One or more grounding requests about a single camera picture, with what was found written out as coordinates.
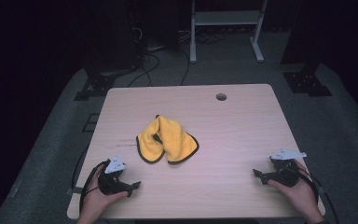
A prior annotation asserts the person's right hand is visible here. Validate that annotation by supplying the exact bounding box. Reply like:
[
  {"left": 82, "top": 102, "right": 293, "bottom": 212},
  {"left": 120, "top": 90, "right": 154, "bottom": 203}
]
[{"left": 267, "top": 160, "right": 324, "bottom": 223}]

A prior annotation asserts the black flat stand base plate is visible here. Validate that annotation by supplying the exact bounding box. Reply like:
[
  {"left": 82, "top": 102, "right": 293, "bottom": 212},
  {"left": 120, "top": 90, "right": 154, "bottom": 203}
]
[{"left": 282, "top": 63, "right": 334, "bottom": 98}]

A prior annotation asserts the tangle of dark cables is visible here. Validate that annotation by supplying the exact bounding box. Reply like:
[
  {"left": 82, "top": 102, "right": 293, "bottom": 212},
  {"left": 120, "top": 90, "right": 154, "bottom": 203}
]
[{"left": 178, "top": 28, "right": 228, "bottom": 45}]

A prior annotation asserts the white metal stand frame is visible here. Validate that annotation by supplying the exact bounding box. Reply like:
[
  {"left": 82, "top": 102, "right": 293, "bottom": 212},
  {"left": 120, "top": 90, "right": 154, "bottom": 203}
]
[{"left": 189, "top": 0, "right": 269, "bottom": 64}]

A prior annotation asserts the black stand base with struts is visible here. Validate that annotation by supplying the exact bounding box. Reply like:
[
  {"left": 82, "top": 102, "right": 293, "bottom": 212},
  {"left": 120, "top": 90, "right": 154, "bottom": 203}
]
[{"left": 73, "top": 64, "right": 142, "bottom": 102}]

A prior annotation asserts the black cable beside table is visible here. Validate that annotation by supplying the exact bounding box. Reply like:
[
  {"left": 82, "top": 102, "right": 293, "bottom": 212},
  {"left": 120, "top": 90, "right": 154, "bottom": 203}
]
[{"left": 71, "top": 146, "right": 90, "bottom": 189}]

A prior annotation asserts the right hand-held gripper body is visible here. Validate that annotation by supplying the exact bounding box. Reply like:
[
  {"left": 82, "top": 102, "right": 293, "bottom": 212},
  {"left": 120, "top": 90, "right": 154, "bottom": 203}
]
[{"left": 268, "top": 147, "right": 308, "bottom": 188}]

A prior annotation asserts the yellow cloth with black edge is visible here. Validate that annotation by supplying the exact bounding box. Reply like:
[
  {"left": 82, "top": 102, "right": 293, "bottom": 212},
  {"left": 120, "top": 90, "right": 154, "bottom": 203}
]
[{"left": 135, "top": 114, "right": 200, "bottom": 165}]

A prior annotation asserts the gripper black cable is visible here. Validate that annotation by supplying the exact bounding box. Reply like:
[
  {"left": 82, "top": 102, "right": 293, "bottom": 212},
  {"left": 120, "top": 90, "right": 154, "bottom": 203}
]
[
  {"left": 294, "top": 166, "right": 340, "bottom": 224},
  {"left": 78, "top": 160, "right": 111, "bottom": 216}
]

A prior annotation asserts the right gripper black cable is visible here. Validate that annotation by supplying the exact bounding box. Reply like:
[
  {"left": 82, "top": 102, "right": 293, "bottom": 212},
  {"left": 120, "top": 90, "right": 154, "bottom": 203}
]
[{"left": 294, "top": 166, "right": 340, "bottom": 224}]

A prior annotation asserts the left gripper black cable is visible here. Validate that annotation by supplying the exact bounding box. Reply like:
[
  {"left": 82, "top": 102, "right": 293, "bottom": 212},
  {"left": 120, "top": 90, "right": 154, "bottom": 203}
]
[{"left": 78, "top": 160, "right": 111, "bottom": 216}]

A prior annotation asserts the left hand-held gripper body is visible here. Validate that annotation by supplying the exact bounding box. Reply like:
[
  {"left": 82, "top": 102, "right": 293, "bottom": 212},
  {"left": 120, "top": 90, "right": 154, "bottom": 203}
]
[{"left": 97, "top": 155, "right": 131, "bottom": 197}]

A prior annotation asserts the person's left hand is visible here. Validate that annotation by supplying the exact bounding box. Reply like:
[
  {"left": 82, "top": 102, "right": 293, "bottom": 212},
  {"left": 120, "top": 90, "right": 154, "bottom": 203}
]
[{"left": 78, "top": 176, "right": 130, "bottom": 219}]

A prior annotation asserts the grey tape strip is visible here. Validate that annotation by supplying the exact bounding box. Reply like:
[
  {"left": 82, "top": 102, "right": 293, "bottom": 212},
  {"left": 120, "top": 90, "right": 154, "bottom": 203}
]
[{"left": 66, "top": 186, "right": 85, "bottom": 196}]

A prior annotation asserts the black floor cable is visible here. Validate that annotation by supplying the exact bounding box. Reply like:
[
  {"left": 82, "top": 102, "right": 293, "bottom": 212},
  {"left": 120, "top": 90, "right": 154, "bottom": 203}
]
[
  {"left": 127, "top": 52, "right": 161, "bottom": 89},
  {"left": 179, "top": 49, "right": 191, "bottom": 87}
]

